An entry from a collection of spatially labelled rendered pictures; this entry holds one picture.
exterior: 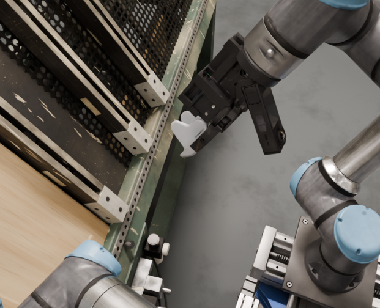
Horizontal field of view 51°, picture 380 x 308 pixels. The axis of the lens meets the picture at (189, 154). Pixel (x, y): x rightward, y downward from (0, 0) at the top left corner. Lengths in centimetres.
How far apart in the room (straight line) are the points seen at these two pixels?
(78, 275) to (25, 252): 56
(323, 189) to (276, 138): 43
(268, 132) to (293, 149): 207
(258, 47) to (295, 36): 5
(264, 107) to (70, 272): 35
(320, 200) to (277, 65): 54
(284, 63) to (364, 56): 10
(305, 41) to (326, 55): 283
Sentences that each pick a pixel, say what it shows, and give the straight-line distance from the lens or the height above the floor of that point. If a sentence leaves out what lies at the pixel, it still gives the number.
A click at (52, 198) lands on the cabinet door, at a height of 110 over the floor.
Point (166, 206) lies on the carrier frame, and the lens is 214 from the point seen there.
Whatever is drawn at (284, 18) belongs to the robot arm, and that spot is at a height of 179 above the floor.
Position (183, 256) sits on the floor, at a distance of 221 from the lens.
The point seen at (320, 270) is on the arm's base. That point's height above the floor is 109.
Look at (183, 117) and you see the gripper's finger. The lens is 64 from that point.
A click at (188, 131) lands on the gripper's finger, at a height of 160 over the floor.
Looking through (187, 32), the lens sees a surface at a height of 90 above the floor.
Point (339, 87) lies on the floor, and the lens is 310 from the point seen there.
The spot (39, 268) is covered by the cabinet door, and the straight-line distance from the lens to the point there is 116.
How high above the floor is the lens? 207
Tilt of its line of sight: 55 degrees down
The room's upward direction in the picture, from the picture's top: straight up
